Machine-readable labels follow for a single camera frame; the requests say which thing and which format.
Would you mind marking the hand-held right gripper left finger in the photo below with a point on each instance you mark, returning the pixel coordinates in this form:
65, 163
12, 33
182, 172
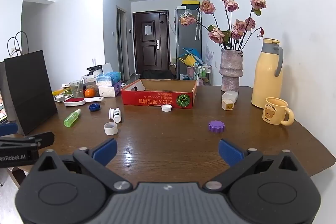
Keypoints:
105, 151

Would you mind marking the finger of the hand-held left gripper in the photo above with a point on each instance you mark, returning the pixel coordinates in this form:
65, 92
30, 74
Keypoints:
8, 129
39, 138

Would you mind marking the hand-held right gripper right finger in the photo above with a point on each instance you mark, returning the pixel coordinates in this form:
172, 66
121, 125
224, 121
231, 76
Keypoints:
231, 152

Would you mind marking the white ribbed plastic lid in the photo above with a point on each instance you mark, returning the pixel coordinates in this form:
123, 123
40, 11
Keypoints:
110, 130

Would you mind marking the green spray bottle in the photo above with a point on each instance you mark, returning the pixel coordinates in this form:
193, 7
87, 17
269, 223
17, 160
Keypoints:
71, 118

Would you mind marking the red and white lint brush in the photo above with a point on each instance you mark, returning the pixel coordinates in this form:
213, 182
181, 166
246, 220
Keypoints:
74, 102

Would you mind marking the red cardboard box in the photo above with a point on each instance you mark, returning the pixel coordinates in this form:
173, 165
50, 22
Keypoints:
157, 100

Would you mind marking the purple ribbed cap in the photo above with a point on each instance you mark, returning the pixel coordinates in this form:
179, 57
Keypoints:
216, 126

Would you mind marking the black paper bag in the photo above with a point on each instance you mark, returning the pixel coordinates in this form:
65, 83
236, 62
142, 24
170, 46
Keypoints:
29, 92

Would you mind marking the blue notched cap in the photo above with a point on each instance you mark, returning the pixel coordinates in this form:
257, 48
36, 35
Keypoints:
94, 107

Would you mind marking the white charger plug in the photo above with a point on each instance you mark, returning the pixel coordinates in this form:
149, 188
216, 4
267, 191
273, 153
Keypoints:
61, 98

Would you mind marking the yellow packet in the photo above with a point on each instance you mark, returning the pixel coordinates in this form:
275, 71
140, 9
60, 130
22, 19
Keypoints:
59, 92

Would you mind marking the white plastic bottle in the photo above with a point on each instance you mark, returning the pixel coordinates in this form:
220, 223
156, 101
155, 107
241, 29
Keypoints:
229, 99

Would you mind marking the orange fruit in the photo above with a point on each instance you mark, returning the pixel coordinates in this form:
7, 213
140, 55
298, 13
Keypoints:
89, 93

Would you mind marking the yellow bear mug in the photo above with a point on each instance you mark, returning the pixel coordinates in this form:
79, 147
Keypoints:
275, 111

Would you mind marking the purple tissue pack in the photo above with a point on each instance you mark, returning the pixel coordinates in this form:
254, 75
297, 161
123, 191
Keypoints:
109, 90

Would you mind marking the clear drinking glass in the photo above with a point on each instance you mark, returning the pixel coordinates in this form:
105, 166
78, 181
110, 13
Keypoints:
76, 88

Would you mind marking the clear food container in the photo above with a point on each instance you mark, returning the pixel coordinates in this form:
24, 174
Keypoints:
90, 82

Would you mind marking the blue tissue pack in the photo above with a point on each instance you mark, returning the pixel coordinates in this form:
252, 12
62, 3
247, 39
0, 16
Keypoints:
108, 79

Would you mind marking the small white bottle cap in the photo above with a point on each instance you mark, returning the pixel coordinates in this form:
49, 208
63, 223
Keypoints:
166, 108

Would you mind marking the pink stone vase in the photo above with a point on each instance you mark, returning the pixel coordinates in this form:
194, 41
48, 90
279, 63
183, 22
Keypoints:
231, 70

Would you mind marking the yellow thermos jug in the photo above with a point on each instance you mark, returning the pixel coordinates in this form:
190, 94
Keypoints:
265, 77

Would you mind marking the metal storage rack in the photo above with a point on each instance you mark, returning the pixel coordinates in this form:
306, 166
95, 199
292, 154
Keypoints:
203, 73

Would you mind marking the pink bucket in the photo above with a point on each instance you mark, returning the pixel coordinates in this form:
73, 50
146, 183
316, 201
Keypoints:
190, 70

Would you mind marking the blue and yellow plastic pile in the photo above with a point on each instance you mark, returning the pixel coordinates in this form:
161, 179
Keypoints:
189, 57

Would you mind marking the dark brown door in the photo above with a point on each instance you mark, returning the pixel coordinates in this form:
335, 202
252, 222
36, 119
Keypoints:
151, 56

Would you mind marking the grey inner doorway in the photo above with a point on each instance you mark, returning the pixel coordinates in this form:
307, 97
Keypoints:
122, 43

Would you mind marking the grey fridge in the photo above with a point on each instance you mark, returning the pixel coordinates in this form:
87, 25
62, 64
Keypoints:
187, 43

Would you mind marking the clear hanging umbrellas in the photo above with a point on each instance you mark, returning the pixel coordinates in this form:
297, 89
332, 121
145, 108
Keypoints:
198, 27

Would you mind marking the dried pink roses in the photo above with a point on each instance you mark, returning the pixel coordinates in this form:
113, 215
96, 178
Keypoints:
228, 5

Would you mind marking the yellow box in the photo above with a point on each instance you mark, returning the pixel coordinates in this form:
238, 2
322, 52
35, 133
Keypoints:
190, 2

